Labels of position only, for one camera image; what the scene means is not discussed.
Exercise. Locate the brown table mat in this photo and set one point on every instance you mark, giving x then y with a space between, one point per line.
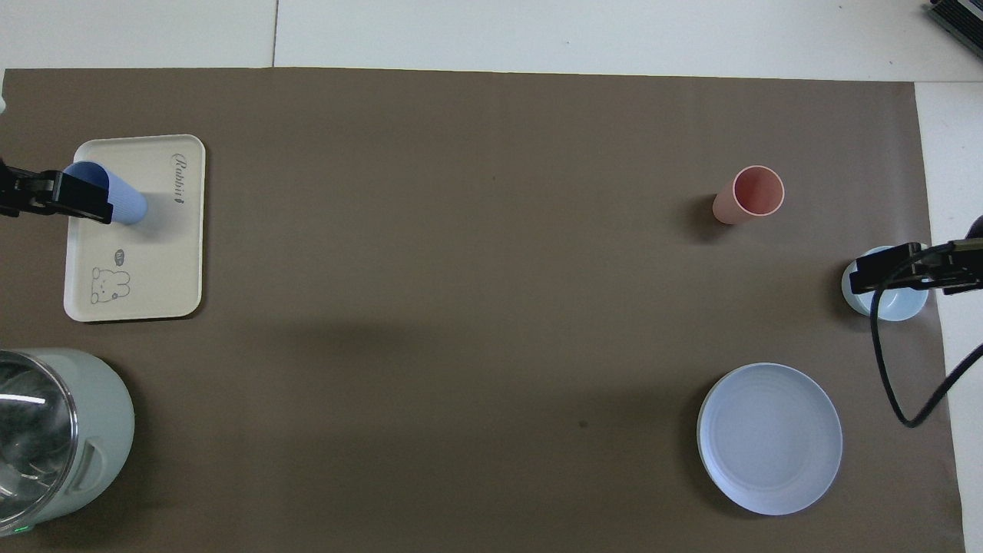
476 307

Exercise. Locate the blue plastic cup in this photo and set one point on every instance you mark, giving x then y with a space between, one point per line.
127 201

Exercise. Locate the mint green electric pot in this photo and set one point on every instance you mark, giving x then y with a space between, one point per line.
104 430

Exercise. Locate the pink plastic cup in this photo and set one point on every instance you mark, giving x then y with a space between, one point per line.
749 196

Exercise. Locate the light blue bowl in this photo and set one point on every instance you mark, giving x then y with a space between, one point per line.
898 306

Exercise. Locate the cream rabbit print tray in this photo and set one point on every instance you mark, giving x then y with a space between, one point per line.
157 261

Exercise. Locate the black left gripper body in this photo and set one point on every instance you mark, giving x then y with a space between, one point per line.
23 192

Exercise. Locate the dark grey ridged device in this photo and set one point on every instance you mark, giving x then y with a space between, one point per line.
960 15

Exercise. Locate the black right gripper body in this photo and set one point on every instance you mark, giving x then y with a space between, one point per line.
956 265

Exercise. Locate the pale blue plate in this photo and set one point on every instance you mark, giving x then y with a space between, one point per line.
770 438

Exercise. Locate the glass pot lid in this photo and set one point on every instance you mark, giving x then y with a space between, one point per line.
34 438

